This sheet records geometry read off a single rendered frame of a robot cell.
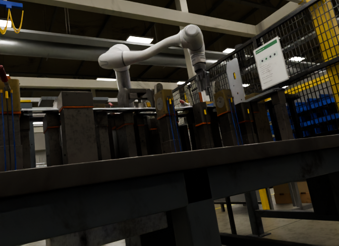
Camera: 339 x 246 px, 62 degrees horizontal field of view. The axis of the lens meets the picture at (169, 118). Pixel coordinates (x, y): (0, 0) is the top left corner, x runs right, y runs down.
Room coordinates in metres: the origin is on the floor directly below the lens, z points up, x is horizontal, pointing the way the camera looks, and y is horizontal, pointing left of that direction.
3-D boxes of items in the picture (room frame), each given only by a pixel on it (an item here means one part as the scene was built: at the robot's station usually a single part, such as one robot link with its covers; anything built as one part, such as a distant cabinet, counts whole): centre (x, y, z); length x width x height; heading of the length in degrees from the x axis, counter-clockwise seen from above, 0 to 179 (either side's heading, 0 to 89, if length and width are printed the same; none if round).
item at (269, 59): (1.88, -0.76, 1.30); 0.23 x 0.02 x 0.31; 33
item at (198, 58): (1.67, -0.24, 1.32); 0.09 x 0.09 x 0.06
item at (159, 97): (1.29, 0.00, 0.87); 0.12 x 0.07 x 0.35; 33
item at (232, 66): (1.80, -0.47, 1.17); 0.12 x 0.01 x 0.34; 33
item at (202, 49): (1.66, -0.23, 1.43); 0.13 x 0.11 x 0.16; 170
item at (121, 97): (1.65, 0.18, 0.95); 0.18 x 0.13 x 0.49; 123
